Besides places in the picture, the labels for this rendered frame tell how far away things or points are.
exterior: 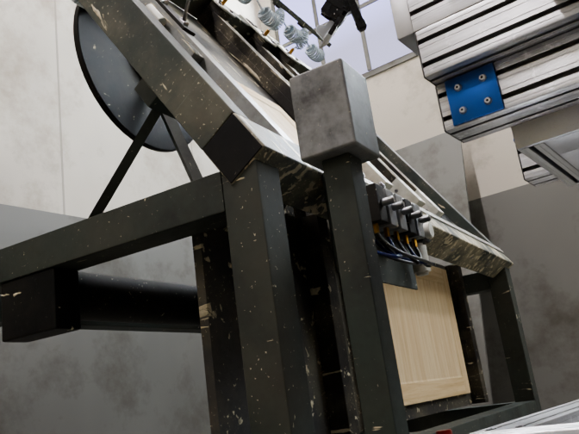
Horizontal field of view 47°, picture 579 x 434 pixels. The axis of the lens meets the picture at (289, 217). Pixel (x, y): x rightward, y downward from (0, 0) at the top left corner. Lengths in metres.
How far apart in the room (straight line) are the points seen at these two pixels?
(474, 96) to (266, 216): 0.45
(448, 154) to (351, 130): 3.91
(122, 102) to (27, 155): 1.48
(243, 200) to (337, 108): 0.26
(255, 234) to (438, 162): 3.91
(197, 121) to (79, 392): 2.84
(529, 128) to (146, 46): 0.89
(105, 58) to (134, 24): 1.24
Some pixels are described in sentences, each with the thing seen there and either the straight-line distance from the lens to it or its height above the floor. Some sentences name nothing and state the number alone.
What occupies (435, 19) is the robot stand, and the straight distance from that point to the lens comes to 1.23.
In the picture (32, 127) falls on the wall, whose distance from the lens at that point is 4.37.
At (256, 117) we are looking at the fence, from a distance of 1.69.
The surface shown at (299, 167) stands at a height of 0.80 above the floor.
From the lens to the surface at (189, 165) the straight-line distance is 2.76.
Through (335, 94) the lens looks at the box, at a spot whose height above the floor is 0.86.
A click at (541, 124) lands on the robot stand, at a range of 1.24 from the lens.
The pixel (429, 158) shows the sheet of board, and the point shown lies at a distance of 5.21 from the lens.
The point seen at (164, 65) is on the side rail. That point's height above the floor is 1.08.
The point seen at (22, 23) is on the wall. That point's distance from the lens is 4.69.
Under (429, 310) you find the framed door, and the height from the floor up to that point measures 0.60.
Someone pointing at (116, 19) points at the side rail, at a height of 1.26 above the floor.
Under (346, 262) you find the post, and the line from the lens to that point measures 1.23.
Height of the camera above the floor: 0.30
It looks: 16 degrees up
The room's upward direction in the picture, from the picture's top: 8 degrees counter-clockwise
